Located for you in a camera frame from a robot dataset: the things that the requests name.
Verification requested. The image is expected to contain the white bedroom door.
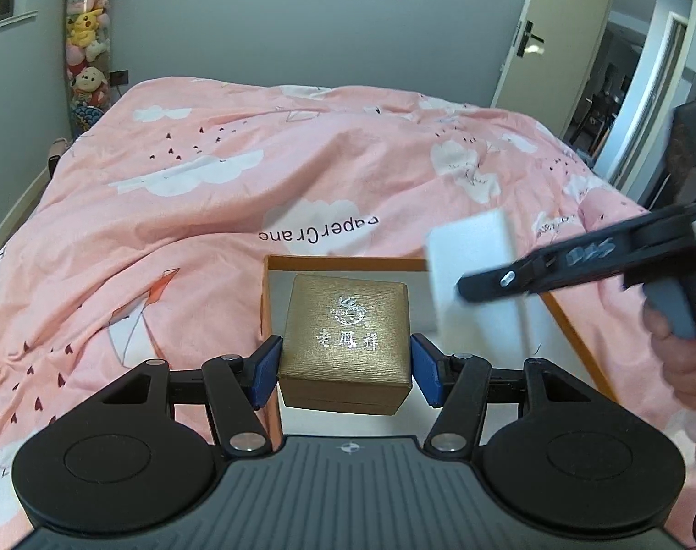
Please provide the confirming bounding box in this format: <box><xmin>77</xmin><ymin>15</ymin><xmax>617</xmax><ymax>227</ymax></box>
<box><xmin>492</xmin><ymin>0</ymin><xmax>610</xmax><ymax>124</ymax></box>

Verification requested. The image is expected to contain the gold jewelry box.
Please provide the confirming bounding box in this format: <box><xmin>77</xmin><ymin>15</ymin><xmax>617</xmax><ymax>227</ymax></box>
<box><xmin>278</xmin><ymin>275</ymin><xmax>411</xmax><ymax>416</ymax></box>

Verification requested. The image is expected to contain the plush toy hanging column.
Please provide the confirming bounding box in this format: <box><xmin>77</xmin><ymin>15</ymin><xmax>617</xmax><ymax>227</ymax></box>
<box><xmin>65</xmin><ymin>0</ymin><xmax>110</xmax><ymax>137</ymax></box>

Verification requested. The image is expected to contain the person's right hand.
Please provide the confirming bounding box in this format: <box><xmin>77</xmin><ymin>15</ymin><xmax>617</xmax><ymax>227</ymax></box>
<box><xmin>643</xmin><ymin>301</ymin><xmax>696</xmax><ymax>410</ymax></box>

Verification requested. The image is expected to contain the pink cloud-print duvet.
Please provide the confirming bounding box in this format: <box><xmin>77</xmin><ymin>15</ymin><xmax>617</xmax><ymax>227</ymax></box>
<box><xmin>0</xmin><ymin>76</ymin><xmax>696</xmax><ymax>493</ymax></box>

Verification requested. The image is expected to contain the wall power socket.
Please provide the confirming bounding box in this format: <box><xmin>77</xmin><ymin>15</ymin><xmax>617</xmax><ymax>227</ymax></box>
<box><xmin>109</xmin><ymin>70</ymin><xmax>129</xmax><ymax>87</ymax></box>

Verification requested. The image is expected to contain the orange cardboard box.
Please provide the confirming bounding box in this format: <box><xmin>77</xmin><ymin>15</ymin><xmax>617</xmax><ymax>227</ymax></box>
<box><xmin>261</xmin><ymin>256</ymin><xmax>617</xmax><ymax>446</ymax></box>

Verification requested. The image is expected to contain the white rectangular case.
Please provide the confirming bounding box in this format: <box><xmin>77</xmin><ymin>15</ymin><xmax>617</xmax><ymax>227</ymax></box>
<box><xmin>425</xmin><ymin>210</ymin><xmax>533</xmax><ymax>369</ymax></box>

